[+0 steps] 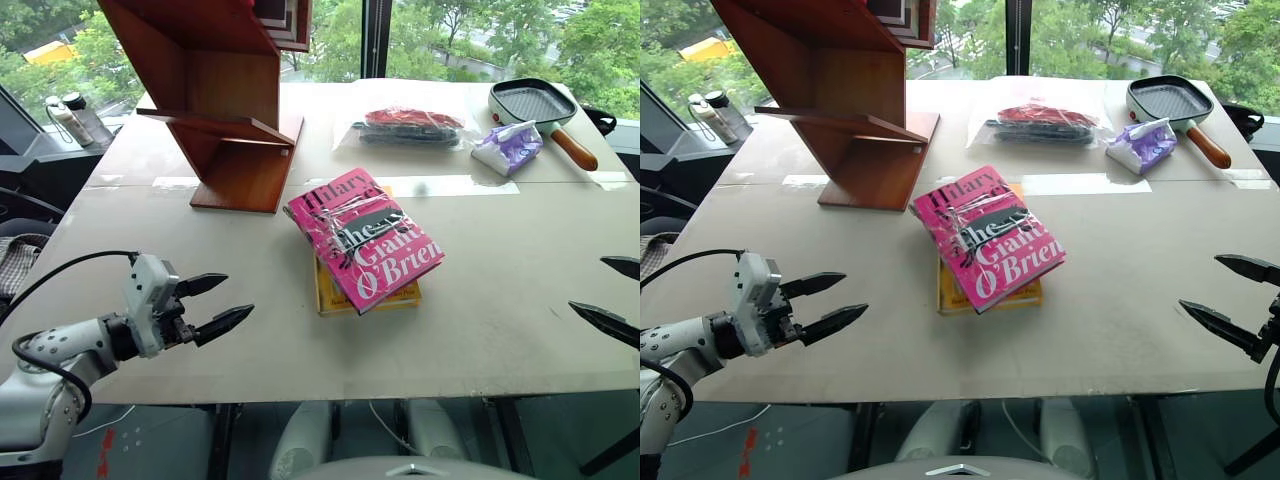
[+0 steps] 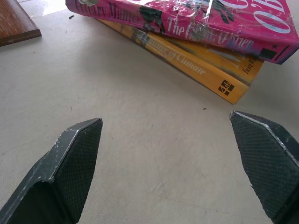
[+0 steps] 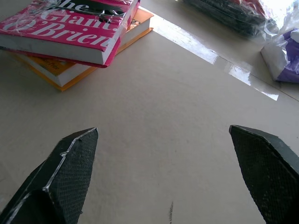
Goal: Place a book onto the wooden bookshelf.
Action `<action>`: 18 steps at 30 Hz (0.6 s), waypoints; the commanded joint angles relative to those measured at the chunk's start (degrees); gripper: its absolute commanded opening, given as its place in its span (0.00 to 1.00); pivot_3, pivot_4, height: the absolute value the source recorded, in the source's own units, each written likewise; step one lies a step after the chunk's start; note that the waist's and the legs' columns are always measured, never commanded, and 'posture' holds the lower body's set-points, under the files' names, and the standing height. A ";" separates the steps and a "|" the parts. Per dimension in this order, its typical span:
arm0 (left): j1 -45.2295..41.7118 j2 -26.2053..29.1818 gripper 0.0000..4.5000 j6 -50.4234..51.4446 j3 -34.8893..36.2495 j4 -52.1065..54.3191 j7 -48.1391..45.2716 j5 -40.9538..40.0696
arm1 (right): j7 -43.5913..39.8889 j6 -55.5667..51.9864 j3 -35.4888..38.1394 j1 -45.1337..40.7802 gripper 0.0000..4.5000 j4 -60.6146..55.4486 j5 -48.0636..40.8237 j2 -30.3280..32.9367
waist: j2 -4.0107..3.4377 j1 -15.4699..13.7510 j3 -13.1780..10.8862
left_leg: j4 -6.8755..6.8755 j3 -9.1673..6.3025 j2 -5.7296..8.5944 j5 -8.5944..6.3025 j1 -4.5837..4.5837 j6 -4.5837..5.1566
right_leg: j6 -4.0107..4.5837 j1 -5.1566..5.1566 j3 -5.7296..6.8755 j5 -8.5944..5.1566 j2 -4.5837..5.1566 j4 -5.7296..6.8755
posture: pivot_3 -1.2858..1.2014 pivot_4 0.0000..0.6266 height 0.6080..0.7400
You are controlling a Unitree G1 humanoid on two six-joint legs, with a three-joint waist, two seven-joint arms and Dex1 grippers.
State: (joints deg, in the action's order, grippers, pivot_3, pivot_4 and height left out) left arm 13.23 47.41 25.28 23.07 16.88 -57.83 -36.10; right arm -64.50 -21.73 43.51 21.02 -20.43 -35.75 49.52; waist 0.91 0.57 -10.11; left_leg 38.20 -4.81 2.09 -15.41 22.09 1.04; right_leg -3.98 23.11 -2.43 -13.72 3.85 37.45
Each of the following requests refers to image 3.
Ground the pink Giant O'Brien book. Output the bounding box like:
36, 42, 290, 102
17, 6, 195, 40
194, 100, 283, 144
0, 0, 142, 69

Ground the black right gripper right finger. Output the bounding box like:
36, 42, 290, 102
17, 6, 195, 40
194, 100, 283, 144
229, 125, 299, 224

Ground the purple white plastic-wrapped package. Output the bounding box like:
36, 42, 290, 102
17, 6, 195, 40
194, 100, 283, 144
260, 28, 299, 84

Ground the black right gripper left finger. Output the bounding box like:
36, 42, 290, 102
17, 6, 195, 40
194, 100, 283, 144
0, 127, 99, 224

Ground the dark plastic-wrapped package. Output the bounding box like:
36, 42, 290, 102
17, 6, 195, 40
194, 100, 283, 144
175, 0, 280, 41

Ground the orange yellow paperback book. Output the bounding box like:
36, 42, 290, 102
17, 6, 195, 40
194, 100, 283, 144
14, 8, 155, 92

